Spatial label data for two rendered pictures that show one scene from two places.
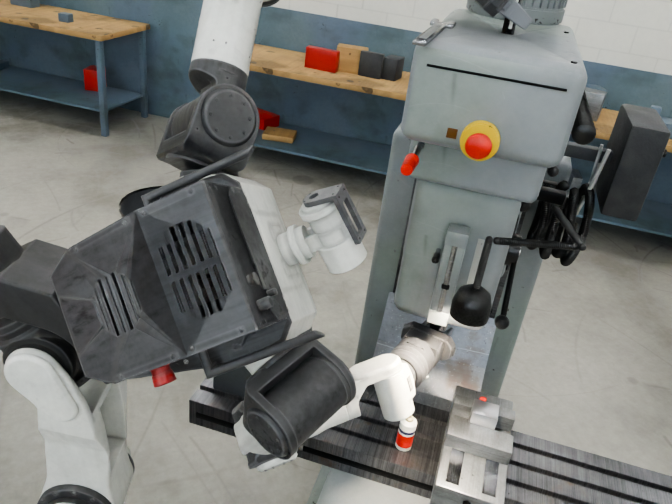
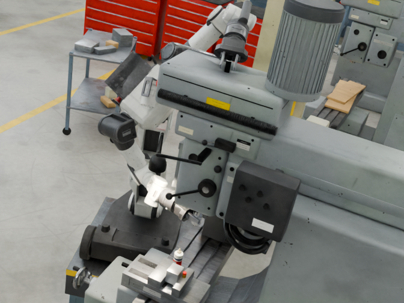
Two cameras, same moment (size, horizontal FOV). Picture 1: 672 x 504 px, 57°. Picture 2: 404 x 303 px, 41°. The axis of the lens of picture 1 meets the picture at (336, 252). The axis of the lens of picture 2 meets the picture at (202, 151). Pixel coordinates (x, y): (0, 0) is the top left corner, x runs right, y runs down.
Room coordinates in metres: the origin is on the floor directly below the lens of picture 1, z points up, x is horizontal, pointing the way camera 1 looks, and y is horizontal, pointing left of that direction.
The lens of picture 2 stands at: (1.28, -2.15, 2.56)
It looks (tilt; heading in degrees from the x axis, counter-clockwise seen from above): 28 degrees down; 95
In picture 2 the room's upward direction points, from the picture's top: 11 degrees clockwise
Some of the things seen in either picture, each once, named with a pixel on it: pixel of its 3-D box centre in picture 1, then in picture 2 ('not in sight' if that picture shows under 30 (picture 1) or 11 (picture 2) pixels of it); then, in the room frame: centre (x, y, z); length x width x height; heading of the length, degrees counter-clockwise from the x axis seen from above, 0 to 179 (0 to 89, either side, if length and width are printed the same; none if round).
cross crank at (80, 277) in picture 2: not in sight; (86, 280); (0.67, -0.14, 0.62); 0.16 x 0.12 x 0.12; 167
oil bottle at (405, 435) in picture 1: (406, 429); (178, 258); (1.11, -0.23, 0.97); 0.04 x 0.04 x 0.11
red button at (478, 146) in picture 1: (478, 145); not in sight; (0.91, -0.19, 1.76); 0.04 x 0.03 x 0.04; 77
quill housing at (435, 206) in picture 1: (457, 239); (208, 168); (1.17, -0.25, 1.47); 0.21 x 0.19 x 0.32; 77
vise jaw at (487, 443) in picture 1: (478, 440); (162, 272); (1.07, -0.39, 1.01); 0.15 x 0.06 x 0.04; 76
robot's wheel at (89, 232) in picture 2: not in sight; (88, 241); (0.54, 0.28, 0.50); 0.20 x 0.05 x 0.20; 92
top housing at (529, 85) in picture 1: (497, 75); (226, 91); (1.18, -0.25, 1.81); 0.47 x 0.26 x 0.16; 167
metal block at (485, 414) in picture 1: (483, 418); (174, 274); (1.13, -0.40, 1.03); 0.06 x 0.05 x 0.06; 76
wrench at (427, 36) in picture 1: (433, 31); (202, 52); (1.04, -0.11, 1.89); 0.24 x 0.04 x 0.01; 166
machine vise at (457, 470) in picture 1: (476, 443); (166, 281); (1.10, -0.40, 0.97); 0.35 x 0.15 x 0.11; 166
